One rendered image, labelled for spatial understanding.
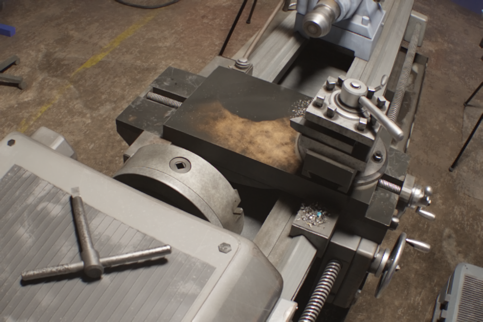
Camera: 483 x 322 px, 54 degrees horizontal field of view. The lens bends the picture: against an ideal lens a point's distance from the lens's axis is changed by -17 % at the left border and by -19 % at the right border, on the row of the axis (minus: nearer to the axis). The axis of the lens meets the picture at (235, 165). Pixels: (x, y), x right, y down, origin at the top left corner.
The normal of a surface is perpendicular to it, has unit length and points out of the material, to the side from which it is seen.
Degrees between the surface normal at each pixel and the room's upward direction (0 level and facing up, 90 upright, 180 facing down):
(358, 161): 90
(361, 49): 90
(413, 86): 0
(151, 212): 0
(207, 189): 35
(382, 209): 0
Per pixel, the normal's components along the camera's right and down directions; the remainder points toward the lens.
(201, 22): 0.08, -0.71
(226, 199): 0.76, -0.16
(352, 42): -0.43, 0.61
